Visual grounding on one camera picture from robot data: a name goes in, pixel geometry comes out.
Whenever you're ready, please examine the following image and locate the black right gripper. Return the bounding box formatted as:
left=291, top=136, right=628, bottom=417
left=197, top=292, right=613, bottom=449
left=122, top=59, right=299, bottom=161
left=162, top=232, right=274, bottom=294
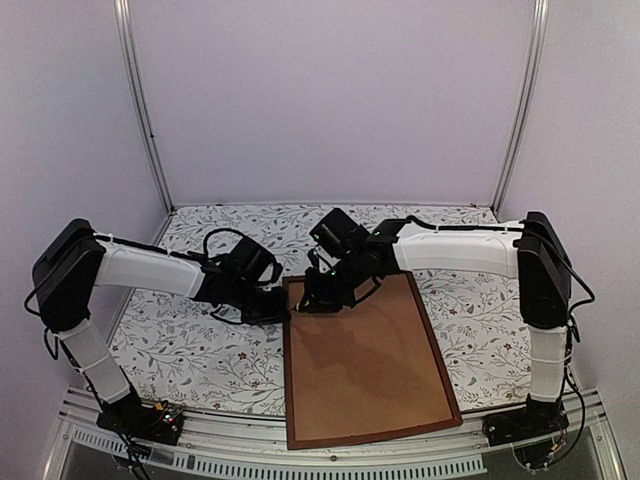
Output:
left=298, top=252, right=365, bottom=315

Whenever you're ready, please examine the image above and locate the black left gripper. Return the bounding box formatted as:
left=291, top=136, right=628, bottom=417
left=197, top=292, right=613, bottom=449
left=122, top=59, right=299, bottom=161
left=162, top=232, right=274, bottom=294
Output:
left=229, top=278, right=292, bottom=326

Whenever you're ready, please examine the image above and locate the red-brown wooden picture frame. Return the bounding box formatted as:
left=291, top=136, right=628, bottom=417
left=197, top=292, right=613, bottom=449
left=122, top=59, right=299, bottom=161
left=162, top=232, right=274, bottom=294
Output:
left=283, top=273, right=463, bottom=450

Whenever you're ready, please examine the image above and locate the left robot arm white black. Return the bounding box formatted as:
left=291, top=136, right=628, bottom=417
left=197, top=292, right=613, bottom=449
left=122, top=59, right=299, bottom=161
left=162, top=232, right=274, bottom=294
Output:
left=23, top=218, right=289, bottom=434

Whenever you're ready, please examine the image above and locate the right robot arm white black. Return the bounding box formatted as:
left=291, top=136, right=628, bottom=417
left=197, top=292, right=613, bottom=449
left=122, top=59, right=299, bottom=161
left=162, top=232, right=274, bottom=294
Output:
left=296, top=208, right=583, bottom=436

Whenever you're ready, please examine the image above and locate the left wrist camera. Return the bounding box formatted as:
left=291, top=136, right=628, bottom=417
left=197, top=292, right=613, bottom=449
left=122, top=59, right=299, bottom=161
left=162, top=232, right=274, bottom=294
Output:
left=258, top=260, right=283, bottom=286

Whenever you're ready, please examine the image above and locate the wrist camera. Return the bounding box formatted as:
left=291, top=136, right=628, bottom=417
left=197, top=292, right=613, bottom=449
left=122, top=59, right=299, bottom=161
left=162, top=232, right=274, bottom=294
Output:
left=307, top=245, right=333, bottom=273
left=258, top=260, right=283, bottom=286

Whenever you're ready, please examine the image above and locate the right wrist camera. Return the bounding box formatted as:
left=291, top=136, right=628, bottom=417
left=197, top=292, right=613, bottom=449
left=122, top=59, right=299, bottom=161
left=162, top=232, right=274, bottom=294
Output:
left=307, top=245, right=333, bottom=273

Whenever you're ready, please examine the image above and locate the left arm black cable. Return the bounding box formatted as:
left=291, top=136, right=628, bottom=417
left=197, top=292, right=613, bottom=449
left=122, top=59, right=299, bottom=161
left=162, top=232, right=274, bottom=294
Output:
left=201, top=227, right=251, bottom=261

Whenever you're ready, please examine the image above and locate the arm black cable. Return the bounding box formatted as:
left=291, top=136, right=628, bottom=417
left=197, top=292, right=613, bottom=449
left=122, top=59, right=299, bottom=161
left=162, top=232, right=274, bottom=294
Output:
left=404, top=215, right=597, bottom=306
left=201, top=227, right=251, bottom=261

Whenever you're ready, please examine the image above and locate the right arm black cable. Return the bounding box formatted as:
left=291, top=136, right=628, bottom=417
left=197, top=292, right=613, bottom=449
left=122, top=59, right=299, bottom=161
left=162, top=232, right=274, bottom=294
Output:
left=404, top=215, right=597, bottom=306

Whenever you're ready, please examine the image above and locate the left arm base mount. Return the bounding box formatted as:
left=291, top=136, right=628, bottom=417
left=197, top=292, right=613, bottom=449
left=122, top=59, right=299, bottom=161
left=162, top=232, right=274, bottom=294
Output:
left=96, top=393, right=184, bottom=446

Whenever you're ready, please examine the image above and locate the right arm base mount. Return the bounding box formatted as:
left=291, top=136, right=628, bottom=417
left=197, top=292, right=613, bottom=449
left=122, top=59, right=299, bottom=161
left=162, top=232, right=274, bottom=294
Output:
left=482, top=397, right=569, bottom=446

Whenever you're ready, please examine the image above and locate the right aluminium corner post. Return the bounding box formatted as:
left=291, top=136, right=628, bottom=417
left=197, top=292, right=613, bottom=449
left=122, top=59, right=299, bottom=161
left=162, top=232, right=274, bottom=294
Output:
left=491, top=0, right=549, bottom=218

